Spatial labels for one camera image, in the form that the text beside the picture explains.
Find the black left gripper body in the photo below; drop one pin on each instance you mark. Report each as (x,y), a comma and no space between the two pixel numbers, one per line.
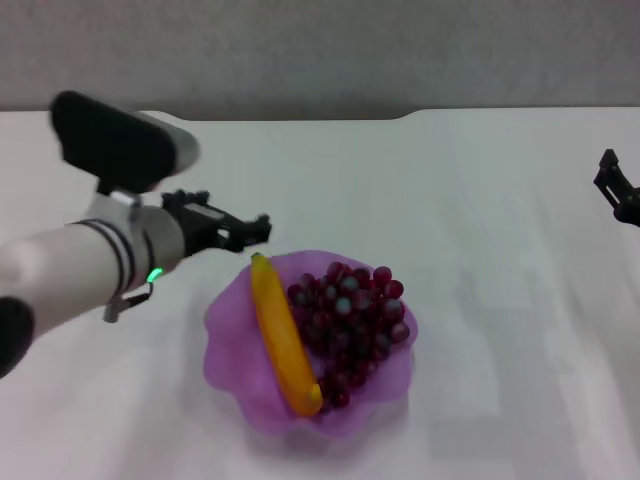
(200,225)

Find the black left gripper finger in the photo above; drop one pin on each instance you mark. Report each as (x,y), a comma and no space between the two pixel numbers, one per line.
(234,242)
(257,227)

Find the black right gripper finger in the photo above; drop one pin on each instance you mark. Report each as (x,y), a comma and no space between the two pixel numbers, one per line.
(612,175)

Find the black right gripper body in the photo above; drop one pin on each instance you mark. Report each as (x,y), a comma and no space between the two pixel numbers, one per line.
(630,207)

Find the yellow banana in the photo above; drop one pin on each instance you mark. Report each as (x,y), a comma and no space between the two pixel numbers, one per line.
(285,340)

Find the dark red grape bunch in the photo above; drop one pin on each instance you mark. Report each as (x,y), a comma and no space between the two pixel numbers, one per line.
(350,320)

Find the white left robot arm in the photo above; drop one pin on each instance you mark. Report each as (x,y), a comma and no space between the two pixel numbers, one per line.
(75,270)

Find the purple scalloped plastic bowl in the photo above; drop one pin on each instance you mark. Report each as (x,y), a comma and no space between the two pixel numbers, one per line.
(235,350)

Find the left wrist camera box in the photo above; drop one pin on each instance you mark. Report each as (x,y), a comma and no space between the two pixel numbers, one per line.
(115,145)

